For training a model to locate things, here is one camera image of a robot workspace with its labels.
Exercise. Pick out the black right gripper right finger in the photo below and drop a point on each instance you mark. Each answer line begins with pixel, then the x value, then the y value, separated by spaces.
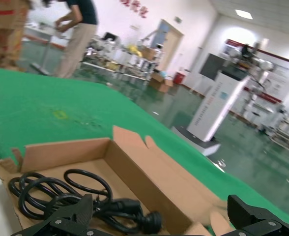
pixel 252 221

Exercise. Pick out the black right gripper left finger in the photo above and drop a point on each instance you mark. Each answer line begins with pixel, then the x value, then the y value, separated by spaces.
pixel 68 221

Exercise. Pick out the green tablecloth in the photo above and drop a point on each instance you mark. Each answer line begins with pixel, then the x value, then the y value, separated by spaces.
pixel 36 98

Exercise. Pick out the wide red white info poster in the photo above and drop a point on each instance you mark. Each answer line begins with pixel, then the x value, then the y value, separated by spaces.
pixel 282 81

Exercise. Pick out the black display screen with stand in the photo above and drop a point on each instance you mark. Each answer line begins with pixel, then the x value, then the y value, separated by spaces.
pixel 210 66

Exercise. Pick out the red bin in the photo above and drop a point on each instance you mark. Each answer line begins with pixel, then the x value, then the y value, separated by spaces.
pixel 179 78

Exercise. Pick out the small open cardboard carton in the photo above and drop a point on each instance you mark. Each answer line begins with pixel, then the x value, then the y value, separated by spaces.
pixel 159 84

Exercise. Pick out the teal plastic bag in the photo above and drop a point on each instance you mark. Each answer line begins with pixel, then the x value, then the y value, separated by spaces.
pixel 163 74

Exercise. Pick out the cluttered metal work rack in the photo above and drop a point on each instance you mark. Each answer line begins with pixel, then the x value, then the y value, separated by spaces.
pixel 124 56

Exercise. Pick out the person in dark shirt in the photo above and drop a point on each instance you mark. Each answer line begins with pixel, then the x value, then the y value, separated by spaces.
pixel 80 44

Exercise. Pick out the white work table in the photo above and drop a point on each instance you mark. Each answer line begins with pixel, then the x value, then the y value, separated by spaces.
pixel 41 37

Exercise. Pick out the light wooden door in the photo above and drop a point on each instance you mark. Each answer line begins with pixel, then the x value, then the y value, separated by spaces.
pixel 174 49

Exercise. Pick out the stacked cardboard cartons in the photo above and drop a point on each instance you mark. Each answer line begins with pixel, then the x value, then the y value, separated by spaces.
pixel 2 37

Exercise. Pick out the ceiling light panel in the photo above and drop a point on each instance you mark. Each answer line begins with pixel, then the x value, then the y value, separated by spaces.
pixel 244 14

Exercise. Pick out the green exit sign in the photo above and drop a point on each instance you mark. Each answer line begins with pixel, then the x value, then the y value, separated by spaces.
pixel 178 19

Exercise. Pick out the red wall lettering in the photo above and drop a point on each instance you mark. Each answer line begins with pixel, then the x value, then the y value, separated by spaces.
pixel 134 7

